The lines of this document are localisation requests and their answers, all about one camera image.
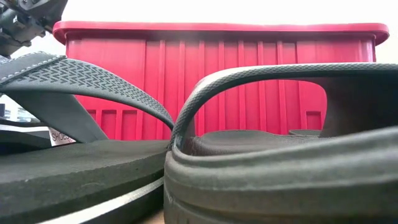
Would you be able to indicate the black flip-flop ridged sole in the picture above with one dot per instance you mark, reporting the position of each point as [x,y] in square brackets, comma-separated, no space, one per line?
[280,186]

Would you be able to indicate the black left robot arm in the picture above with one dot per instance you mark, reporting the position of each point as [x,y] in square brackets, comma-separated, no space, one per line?
[15,28]

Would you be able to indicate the large red plastic bin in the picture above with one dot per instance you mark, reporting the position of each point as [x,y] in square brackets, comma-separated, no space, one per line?
[248,53]

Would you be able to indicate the white shoe label tag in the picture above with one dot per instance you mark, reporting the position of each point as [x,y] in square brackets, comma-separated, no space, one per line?
[59,137]

